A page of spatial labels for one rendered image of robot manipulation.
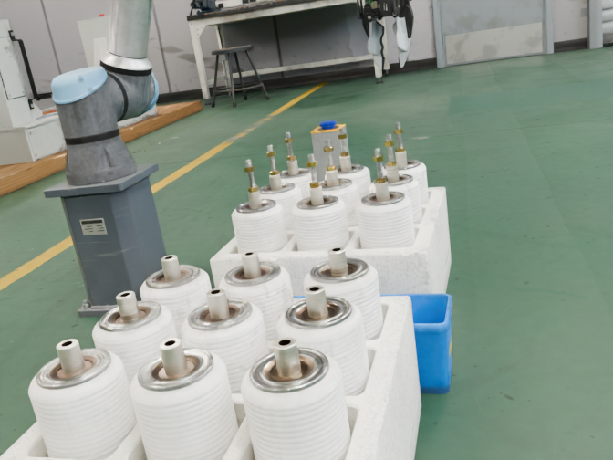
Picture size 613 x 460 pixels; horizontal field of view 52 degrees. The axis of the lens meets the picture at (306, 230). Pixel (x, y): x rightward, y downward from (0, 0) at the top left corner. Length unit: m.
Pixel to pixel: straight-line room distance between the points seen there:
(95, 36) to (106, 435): 4.23
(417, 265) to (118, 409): 0.55
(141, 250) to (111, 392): 0.78
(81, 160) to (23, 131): 2.19
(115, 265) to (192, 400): 0.86
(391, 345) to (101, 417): 0.33
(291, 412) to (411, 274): 0.53
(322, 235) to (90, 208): 0.55
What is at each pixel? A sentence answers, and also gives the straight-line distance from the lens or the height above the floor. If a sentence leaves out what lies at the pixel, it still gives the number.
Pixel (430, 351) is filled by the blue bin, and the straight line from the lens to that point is 0.97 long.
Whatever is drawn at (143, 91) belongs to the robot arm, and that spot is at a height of 0.46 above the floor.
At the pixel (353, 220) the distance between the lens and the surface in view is 1.22.
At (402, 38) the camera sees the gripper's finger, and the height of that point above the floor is 0.50.
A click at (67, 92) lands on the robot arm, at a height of 0.49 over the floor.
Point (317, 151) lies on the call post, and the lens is 1.50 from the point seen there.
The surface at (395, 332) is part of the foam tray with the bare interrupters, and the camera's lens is 0.80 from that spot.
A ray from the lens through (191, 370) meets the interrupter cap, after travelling 0.65.
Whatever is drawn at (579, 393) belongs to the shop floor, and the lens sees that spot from 1.01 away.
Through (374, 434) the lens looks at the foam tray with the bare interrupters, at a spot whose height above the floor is 0.18.
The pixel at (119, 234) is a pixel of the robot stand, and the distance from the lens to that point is 1.41.
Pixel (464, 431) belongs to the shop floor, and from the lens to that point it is 0.93.
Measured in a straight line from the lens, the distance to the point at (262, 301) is 0.81.
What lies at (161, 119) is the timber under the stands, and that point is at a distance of 4.74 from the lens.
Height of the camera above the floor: 0.56
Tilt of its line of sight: 18 degrees down
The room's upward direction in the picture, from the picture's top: 9 degrees counter-clockwise
